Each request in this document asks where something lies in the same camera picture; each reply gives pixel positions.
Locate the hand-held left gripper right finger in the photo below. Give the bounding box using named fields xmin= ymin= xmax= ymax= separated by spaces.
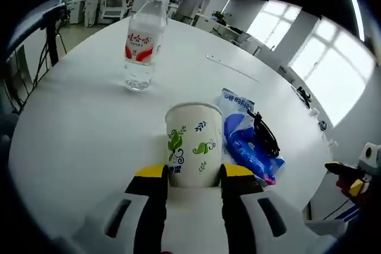
xmin=219 ymin=163 xmax=316 ymax=254

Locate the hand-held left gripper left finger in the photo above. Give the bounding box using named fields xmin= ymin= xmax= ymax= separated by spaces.
xmin=83 ymin=163 xmax=171 ymax=254

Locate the blue plastic packet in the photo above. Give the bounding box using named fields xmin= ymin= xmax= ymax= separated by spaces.
xmin=218 ymin=87 xmax=286 ymax=187

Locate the white leaf-print paper cup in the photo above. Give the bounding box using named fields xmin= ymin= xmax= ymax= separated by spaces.
xmin=165 ymin=102 xmax=223 ymax=189

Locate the clear water bottle red label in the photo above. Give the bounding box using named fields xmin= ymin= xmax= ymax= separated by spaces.
xmin=123 ymin=0 xmax=173 ymax=93

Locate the white tabletop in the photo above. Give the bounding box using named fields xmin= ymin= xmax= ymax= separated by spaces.
xmin=8 ymin=15 xmax=340 ymax=254

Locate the black object on far desk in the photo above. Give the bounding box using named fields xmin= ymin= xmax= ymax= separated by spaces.
xmin=296 ymin=85 xmax=313 ymax=109

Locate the large bright window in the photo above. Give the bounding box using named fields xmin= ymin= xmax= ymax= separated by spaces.
xmin=289 ymin=19 xmax=376 ymax=127

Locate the small bright window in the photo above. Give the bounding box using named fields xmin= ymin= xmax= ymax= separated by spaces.
xmin=246 ymin=0 xmax=302 ymax=46

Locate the green potted plant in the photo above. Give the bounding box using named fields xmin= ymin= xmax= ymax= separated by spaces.
xmin=211 ymin=11 xmax=232 ymax=25

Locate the black tripod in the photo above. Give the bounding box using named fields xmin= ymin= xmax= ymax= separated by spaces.
xmin=31 ymin=5 xmax=68 ymax=88

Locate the thin black cable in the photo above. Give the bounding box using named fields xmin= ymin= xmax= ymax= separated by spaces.
xmin=323 ymin=196 xmax=358 ymax=222

